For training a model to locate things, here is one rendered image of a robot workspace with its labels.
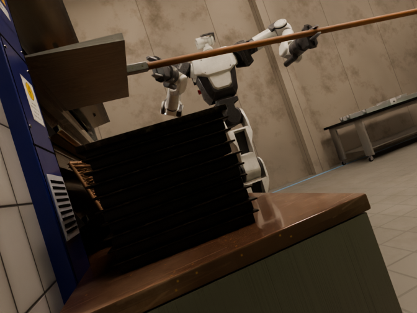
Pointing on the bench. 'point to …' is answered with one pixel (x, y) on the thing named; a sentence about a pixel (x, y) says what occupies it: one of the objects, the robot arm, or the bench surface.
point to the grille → (62, 206)
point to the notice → (32, 101)
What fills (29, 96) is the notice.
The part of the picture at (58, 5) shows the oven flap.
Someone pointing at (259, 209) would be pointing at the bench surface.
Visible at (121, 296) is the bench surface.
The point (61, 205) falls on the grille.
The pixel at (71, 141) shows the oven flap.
